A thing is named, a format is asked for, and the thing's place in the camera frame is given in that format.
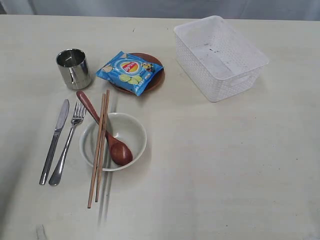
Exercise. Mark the blue snack packet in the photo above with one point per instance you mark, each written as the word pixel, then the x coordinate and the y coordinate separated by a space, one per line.
pixel 129 72

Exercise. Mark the brown round plate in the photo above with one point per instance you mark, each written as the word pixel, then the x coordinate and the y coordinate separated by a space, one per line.
pixel 156 81

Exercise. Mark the silver table knife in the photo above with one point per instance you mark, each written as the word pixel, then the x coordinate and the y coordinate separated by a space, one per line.
pixel 58 129

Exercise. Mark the silver fork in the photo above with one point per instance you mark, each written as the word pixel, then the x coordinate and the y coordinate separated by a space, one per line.
pixel 77 118

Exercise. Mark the white ceramic bowl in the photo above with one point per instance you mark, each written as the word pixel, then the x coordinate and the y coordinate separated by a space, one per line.
pixel 125 128

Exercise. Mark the brown wooden spoon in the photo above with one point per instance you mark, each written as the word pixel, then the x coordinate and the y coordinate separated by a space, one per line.
pixel 119 152

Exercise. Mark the white backdrop curtain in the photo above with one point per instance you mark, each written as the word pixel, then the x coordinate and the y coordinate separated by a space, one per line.
pixel 306 10

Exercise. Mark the white perforated plastic basket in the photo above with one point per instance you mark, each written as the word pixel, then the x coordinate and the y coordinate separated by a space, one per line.
pixel 217 58

